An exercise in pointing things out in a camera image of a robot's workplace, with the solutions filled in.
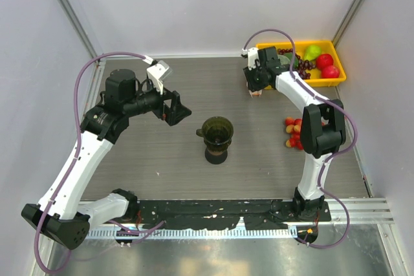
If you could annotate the yellow plastic fruit tray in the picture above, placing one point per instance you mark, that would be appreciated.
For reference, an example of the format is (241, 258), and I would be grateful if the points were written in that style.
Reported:
(314, 62)

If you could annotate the orange white filter paper pack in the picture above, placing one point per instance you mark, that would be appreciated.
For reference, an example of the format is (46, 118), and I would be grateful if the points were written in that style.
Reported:
(257, 93)

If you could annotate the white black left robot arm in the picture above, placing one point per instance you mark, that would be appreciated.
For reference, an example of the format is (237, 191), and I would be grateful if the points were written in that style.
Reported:
(58, 214)

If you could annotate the red pink apple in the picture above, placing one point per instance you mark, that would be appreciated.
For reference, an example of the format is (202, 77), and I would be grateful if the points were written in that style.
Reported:
(330, 72)

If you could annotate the red black coffee server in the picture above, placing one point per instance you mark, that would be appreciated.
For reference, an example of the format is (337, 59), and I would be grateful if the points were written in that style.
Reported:
(216, 153)

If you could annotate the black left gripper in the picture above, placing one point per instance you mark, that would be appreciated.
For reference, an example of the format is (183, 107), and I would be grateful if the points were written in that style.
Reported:
(178, 110)

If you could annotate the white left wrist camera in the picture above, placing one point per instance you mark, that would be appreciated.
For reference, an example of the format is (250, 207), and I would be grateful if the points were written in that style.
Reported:
(158, 73)

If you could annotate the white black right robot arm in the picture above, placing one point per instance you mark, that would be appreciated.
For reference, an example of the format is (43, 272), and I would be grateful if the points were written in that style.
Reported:
(322, 130)

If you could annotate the red yellow lychee bunch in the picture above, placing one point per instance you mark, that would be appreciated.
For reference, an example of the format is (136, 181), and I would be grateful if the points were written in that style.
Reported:
(293, 128)

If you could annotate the green netted melon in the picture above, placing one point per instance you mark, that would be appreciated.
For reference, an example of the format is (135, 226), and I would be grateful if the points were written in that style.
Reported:
(284, 60)

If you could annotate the dark red grape bunch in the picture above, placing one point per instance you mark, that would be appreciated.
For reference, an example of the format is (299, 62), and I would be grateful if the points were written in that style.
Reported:
(304, 68)

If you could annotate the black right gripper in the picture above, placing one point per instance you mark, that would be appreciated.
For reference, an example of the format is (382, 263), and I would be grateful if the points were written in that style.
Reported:
(251, 85)

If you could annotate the green pear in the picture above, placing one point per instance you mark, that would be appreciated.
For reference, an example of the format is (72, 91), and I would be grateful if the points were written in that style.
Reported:
(312, 52)

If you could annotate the white slotted cable duct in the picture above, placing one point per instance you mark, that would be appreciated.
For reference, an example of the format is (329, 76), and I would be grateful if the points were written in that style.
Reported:
(239, 232)

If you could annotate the dark green glass dripper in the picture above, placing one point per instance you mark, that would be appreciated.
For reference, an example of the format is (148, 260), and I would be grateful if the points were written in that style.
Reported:
(217, 133)

